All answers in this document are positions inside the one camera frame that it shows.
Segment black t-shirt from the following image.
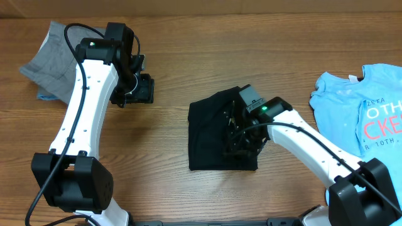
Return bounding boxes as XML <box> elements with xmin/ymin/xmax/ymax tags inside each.
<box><xmin>188</xmin><ymin>86</ymin><xmax>258</xmax><ymax>171</ymax></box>

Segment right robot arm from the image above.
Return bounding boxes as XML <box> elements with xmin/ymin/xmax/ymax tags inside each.
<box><xmin>225</xmin><ymin>85</ymin><xmax>401</xmax><ymax>225</ymax></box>

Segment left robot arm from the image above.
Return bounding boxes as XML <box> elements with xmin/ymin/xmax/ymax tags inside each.
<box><xmin>31</xmin><ymin>22</ymin><xmax>155</xmax><ymax>225</ymax></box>

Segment folded grey shorts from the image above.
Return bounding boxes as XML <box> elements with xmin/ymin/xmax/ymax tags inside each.
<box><xmin>19</xmin><ymin>21</ymin><xmax>107</xmax><ymax>104</ymax></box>

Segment light blue printed t-shirt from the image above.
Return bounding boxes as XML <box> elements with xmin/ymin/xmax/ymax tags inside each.
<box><xmin>310</xmin><ymin>63</ymin><xmax>401</xmax><ymax>198</ymax></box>

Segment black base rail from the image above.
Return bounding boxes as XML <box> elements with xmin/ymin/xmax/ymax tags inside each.
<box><xmin>128</xmin><ymin>217</ymin><xmax>303</xmax><ymax>226</ymax></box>

